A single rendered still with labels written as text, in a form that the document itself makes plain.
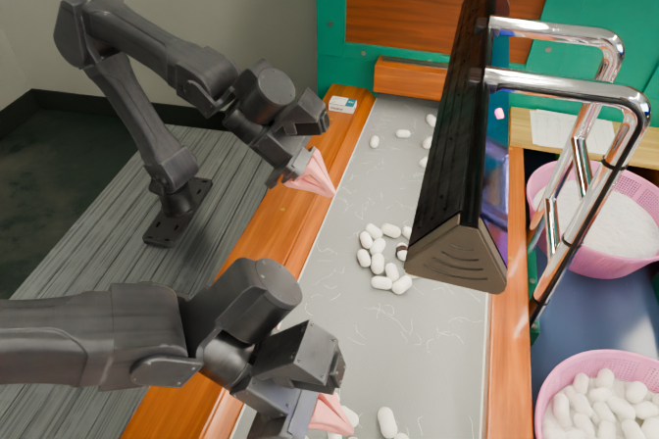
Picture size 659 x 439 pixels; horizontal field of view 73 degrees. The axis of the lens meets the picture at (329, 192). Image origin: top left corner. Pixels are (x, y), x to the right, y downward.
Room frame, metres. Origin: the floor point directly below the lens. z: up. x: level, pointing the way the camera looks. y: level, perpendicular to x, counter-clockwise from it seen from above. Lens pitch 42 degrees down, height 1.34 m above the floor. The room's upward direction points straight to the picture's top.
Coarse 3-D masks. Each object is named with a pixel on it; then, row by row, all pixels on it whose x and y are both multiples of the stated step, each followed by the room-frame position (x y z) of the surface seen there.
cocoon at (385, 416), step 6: (384, 408) 0.24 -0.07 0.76; (378, 414) 0.23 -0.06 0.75; (384, 414) 0.23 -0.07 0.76; (390, 414) 0.23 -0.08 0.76; (384, 420) 0.22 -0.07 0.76; (390, 420) 0.22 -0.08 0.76; (384, 426) 0.21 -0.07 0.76; (390, 426) 0.21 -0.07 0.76; (396, 426) 0.21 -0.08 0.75; (384, 432) 0.21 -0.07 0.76; (390, 432) 0.21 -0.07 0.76; (396, 432) 0.21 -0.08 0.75
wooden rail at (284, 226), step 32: (352, 96) 0.99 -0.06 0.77; (352, 128) 0.86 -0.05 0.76; (288, 192) 0.63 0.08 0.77; (256, 224) 0.55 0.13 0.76; (288, 224) 0.55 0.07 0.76; (320, 224) 0.57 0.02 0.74; (256, 256) 0.48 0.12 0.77; (288, 256) 0.48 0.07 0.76; (192, 384) 0.26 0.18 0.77; (160, 416) 0.22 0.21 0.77; (192, 416) 0.22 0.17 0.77; (224, 416) 0.23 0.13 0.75
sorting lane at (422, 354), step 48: (384, 144) 0.82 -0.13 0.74; (336, 192) 0.66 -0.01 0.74; (384, 192) 0.66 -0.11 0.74; (336, 240) 0.53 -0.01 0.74; (384, 240) 0.53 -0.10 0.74; (336, 288) 0.43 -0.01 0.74; (432, 288) 0.43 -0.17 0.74; (336, 336) 0.35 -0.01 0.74; (384, 336) 0.35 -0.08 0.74; (432, 336) 0.35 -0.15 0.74; (480, 336) 0.35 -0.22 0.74; (384, 384) 0.27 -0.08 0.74; (432, 384) 0.27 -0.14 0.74; (480, 384) 0.27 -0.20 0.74; (240, 432) 0.21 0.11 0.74; (432, 432) 0.21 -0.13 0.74; (480, 432) 0.21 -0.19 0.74
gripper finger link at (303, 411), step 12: (300, 396) 0.19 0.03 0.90; (312, 396) 0.19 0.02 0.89; (324, 396) 0.20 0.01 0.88; (336, 396) 0.21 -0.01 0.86; (300, 408) 0.18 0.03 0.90; (312, 408) 0.18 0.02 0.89; (336, 408) 0.20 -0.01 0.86; (300, 420) 0.17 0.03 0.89; (348, 420) 0.19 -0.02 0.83; (288, 432) 0.16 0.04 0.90; (300, 432) 0.16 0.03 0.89
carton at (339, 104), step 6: (336, 96) 0.96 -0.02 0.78; (330, 102) 0.93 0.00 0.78; (336, 102) 0.93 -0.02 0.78; (342, 102) 0.93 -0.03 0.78; (348, 102) 0.93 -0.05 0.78; (354, 102) 0.93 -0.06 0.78; (330, 108) 0.92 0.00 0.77; (336, 108) 0.92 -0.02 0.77; (342, 108) 0.92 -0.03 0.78; (348, 108) 0.91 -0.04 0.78; (354, 108) 0.92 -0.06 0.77
